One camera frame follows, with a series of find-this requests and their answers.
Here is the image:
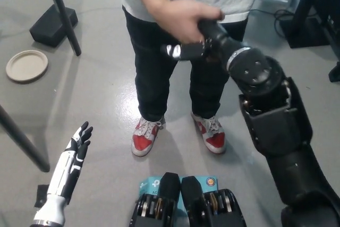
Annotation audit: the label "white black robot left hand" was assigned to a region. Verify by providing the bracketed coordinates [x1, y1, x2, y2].
[31, 121, 94, 224]

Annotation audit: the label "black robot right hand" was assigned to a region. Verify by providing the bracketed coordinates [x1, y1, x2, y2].
[160, 19, 252, 64]

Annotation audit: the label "person right hand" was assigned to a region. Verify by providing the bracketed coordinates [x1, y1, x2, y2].
[152, 0, 225, 46]

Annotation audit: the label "person grey shirt black trousers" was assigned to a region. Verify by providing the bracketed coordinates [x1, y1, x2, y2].
[117, 0, 262, 123]

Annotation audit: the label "black tape patch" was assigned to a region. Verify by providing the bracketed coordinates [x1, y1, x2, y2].
[33, 184, 51, 208]

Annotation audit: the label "black slanted table leg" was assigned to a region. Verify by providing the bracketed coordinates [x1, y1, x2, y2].
[0, 104, 51, 173]

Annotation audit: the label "red white right sneaker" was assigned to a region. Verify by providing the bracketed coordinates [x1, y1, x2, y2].
[131, 116, 166, 157]

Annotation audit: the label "red white sneaker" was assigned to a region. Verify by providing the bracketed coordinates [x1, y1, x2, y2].
[190, 112, 226, 155]
[131, 116, 166, 157]

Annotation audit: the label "black equipment stand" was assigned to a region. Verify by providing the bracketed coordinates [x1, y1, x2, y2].
[278, 0, 340, 62]

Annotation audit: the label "red white left sneaker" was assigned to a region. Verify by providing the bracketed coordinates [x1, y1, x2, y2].
[190, 112, 226, 155]

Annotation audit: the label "beige paper plate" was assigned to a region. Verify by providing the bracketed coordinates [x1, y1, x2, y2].
[5, 49, 49, 84]

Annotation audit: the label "black round pole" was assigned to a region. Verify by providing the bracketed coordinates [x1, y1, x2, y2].
[42, 0, 82, 57]

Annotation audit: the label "black stand foot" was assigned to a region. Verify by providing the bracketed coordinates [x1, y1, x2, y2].
[328, 61, 340, 83]

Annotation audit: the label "black foam block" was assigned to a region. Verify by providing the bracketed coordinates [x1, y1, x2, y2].
[29, 4, 79, 48]

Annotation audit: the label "black floor cables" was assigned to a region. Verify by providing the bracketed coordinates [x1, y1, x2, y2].
[249, 9, 293, 38]

